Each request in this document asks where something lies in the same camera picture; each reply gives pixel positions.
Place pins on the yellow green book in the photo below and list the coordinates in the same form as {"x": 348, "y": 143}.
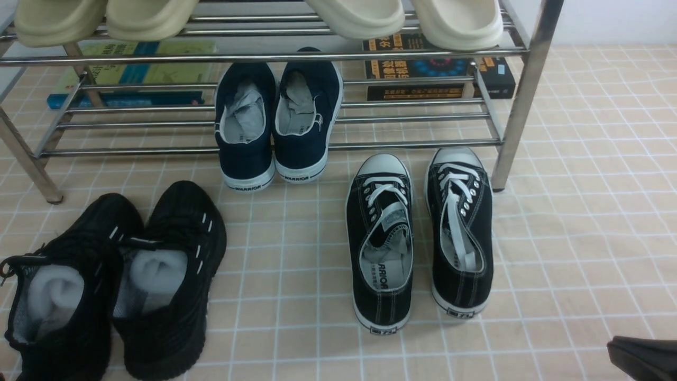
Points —
{"x": 147, "y": 73}

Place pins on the cream slipper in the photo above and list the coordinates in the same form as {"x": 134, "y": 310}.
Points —
{"x": 361, "y": 20}
{"x": 460, "y": 25}

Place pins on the black knit sneaker right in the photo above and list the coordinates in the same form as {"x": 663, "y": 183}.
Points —
{"x": 161, "y": 306}

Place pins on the beige slipper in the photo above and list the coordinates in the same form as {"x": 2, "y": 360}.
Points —
{"x": 54, "y": 23}
{"x": 147, "y": 21}

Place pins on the navy canvas sneaker right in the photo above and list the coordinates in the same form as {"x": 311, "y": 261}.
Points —
{"x": 310, "y": 98}

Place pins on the silver metal shoe rack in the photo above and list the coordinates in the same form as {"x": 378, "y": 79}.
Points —
{"x": 505, "y": 138}

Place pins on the navy canvas sneaker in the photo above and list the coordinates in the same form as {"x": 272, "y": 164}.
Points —
{"x": 245, "y": 103}
{"x": 310, "y": 98}

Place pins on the navy canvas sneaker left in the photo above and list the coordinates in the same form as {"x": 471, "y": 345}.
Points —
{"x": 245, "y": 103}

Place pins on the cream slipper far right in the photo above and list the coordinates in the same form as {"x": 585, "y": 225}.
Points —
{"x": 460, "y": 25}

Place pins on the beige slipper far left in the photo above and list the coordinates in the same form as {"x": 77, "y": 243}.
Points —
{"x": 54, "y": 23}

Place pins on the black knit sneaker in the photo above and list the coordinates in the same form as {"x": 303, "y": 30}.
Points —
{"x": 161, "y": 306}
{"x": 59, "y": 319}

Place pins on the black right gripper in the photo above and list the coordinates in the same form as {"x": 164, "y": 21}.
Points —
{"x": 644, "y": 359}

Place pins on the black canvas sneaker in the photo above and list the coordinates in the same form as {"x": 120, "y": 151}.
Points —
{"x": 379, "y": 228}
{"x": 459, "y": 199}

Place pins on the black knit sneaker left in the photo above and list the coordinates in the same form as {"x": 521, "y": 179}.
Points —
{"x": 59, "y": 319}

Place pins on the blue book under yellow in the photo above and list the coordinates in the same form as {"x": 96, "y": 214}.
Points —
{"x": 133, "y": 99}

